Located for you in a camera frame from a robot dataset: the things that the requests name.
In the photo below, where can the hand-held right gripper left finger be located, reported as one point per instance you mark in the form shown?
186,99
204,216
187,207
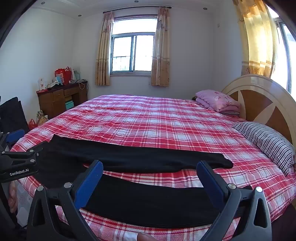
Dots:
89,185

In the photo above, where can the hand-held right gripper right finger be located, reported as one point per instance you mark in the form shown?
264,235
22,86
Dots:
210,183

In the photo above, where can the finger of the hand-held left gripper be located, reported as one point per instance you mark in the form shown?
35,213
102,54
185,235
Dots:
15,136
27,154

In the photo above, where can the black pants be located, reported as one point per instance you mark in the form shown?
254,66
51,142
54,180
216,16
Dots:
138,158

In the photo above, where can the person's right hand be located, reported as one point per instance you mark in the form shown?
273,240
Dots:
146,237

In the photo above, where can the red plastic bag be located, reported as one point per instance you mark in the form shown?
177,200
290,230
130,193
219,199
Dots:
32,124

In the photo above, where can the black bag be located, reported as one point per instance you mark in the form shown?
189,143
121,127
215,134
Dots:
11,113

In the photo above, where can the floral patterned bag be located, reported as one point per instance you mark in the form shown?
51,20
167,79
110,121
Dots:
42,118

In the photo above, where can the brown wooden desk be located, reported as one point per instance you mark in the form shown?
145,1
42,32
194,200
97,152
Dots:
53,102

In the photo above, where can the white floral box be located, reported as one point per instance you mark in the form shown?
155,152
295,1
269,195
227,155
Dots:
42,84

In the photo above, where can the teal box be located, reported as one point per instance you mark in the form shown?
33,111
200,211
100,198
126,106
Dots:
69,105

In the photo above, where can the striped pillow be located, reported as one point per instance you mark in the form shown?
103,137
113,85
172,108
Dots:
266,141

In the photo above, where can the red gift bag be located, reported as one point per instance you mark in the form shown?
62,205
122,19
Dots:
64,75

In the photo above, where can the folded pink blanket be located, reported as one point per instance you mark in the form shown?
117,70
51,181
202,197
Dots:
215,98

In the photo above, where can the bed with red plaid sheet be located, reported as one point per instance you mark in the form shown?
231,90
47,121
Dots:
150,120

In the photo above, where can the wooden headboard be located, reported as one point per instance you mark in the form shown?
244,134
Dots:
254,99

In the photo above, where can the beige patterned curtain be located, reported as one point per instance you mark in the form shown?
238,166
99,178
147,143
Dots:
160,58
104,58

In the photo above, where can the large side window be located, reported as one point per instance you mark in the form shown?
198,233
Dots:
283,46

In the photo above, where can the yellow curtain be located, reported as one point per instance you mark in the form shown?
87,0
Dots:
256,34

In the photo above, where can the dark curtain rod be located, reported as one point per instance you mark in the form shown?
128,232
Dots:
134,9

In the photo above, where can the window with grey frame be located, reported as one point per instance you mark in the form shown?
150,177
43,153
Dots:
134,53

